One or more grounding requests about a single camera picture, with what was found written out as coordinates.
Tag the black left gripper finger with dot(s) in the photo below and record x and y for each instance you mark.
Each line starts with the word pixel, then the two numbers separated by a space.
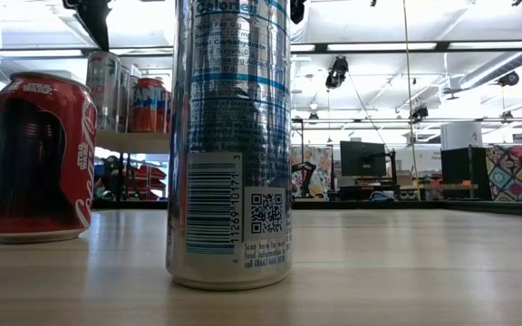
pixel 298 11
pixel 95 22

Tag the Celsius Peach Vibe can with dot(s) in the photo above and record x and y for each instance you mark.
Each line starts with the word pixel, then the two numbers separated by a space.
pixel 124 99

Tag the silver Red Bull can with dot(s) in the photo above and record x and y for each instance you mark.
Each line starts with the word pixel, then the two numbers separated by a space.
pixel 229 136

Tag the black background robot arm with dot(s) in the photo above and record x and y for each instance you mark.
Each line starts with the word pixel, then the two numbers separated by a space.
pixel 306 174

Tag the wooden shelf with black legs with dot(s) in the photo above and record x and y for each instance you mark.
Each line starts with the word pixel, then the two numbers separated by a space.
pixel 129 142

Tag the black ceiling light track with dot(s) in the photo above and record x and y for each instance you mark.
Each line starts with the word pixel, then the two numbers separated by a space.
pixel 89 52

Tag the black hanging ceiling device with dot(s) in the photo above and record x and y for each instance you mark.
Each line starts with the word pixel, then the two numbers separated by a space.
pixel 419 113
pixel 509 79
pixel 337 72

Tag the colourful cartoon poster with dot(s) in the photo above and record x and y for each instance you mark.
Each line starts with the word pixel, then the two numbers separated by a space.
pixel 320 156

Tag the Star Wars Coca-Cola can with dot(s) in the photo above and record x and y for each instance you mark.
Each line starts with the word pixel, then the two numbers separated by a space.
pixel 39 158

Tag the black monitor on stand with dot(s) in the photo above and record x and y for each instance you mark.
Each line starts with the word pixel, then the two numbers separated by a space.
pixel 363 158

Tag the red stacked trays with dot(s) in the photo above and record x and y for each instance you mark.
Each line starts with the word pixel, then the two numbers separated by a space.
pixel 150 181

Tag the black rolling desk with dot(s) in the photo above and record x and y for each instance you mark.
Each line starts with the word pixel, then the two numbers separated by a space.
pixel 365 190

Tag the white cylindrical object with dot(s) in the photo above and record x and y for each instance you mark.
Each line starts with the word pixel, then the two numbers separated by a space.
pixel 462 135

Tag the black partition panel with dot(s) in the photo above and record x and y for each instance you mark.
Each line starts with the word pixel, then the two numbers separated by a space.
pixel 458 165

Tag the wooden workbench with red items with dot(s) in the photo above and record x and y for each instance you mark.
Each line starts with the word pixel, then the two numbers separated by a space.
pixel 437 186

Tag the colourful patchwork panel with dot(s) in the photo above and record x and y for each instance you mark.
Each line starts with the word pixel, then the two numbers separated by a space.
pixel 515 174

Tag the silver ventilation duct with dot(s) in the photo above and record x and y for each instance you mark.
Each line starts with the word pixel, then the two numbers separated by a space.
pixel 515 61

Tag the black aluminium table frame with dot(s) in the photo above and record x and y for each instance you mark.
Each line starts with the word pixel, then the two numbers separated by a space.
pixel 519 208

